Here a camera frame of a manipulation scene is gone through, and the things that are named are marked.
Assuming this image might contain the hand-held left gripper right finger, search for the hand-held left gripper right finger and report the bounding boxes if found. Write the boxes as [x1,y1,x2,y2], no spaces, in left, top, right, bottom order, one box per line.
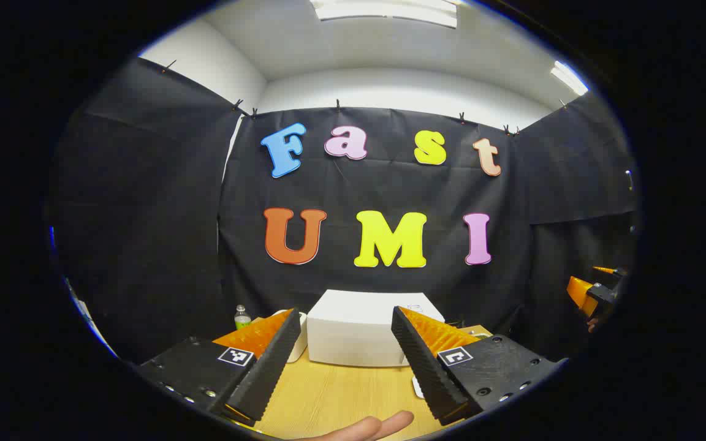
[391,306,568,426]

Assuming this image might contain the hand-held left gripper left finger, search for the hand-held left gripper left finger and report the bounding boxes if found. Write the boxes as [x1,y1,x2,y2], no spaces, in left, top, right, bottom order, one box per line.
[135,308,302,428]

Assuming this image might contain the white microwave oven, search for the white microwave oven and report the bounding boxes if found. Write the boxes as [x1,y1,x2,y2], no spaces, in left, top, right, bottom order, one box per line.
[307,290,446,367]

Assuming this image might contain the white toaster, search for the white toaster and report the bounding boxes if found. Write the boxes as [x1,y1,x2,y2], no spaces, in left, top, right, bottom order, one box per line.
[270,309,308,363]

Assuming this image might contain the small ceiling light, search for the small ceiling light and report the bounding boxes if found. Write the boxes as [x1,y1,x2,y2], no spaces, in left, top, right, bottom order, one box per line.
[550,60,589,96]

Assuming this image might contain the long ceiling light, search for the long ceiling light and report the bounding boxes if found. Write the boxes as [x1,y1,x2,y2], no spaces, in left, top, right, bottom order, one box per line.
[310,0,459,29]

